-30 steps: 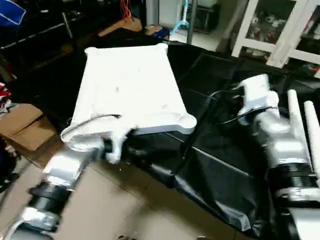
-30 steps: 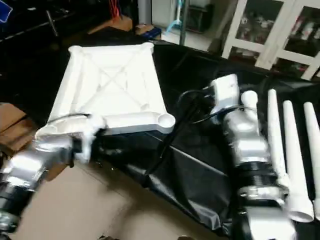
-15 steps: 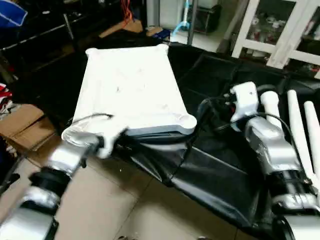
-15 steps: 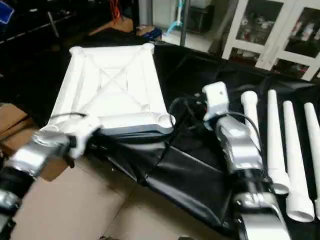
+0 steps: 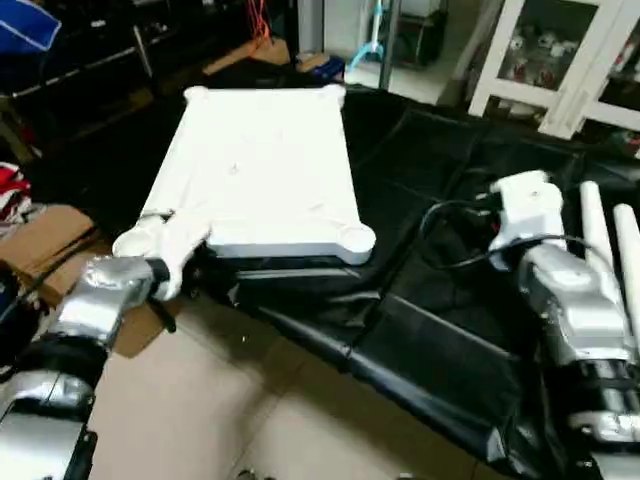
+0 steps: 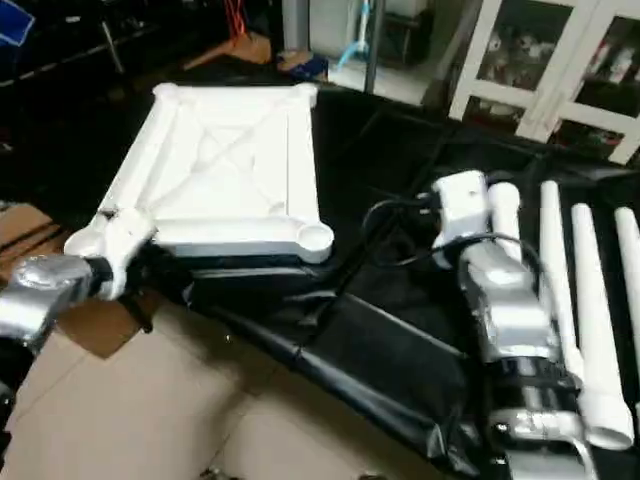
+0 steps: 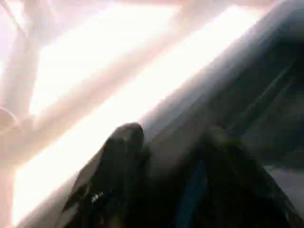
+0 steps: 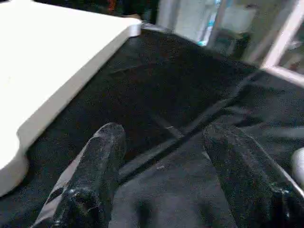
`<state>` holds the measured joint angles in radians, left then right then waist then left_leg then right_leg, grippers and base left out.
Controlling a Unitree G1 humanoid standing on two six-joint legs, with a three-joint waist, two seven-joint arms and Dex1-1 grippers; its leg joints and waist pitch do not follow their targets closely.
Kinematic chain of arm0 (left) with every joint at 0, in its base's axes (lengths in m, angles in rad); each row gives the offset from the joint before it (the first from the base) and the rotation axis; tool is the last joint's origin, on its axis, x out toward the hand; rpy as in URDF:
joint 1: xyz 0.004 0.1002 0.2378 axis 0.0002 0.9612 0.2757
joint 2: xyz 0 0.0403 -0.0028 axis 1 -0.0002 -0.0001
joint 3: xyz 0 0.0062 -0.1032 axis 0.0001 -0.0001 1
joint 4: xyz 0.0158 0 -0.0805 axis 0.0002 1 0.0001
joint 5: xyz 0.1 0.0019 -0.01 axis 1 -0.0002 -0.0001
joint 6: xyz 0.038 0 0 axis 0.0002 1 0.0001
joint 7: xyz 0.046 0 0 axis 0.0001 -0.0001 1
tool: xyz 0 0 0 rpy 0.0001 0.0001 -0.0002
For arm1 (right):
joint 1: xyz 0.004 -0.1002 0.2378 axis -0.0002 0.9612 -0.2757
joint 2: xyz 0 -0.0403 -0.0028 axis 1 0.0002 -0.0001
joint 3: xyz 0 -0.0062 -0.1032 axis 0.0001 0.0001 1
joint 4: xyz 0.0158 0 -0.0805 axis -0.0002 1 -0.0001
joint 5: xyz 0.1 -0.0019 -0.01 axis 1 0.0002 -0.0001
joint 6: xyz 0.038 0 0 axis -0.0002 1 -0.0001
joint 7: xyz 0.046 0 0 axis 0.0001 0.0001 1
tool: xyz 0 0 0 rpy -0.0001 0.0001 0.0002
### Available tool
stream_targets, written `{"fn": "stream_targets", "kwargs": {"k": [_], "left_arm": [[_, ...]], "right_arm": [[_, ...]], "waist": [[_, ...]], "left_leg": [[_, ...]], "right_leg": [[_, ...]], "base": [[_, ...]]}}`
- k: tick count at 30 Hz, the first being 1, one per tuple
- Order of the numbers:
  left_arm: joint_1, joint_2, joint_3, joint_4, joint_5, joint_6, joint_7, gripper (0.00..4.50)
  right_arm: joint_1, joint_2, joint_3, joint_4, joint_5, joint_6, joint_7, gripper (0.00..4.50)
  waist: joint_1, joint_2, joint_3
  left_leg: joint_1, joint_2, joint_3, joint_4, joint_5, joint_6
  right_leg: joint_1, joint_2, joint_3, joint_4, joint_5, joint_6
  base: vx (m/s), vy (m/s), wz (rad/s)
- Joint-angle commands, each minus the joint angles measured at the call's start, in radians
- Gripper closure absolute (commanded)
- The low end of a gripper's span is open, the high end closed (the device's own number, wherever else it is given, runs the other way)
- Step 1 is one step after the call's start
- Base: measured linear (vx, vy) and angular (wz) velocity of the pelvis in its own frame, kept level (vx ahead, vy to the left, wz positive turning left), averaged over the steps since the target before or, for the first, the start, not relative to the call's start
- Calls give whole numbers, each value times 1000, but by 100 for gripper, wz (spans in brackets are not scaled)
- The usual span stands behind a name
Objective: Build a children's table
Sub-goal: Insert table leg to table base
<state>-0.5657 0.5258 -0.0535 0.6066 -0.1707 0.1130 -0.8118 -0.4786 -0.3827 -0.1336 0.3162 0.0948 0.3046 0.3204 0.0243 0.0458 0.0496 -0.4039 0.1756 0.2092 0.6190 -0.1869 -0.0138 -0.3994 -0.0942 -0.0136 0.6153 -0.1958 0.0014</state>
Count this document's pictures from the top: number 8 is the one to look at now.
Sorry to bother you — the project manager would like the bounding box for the white plastic table top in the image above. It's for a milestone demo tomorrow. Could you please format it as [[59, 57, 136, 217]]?
[[0, 0, 142, 198]]

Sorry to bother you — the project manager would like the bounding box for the teal and white pole tool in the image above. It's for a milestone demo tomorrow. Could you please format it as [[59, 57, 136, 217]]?
[[197, 0, 226, 47]]

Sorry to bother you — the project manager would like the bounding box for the black mat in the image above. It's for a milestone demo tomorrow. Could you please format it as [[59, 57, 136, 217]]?
[[0, 21, 304, 228]]

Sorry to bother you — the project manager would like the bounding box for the white plastic table leg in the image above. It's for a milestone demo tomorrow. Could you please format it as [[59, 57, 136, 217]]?
[[291, 147, 304, 186]]

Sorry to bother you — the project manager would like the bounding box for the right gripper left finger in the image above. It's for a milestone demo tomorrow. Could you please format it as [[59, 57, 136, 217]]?
[[31, 123, 126, 228]]

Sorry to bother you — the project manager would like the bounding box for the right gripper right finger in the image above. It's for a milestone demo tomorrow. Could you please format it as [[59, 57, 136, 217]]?
[[202, 123, 304, 228]]

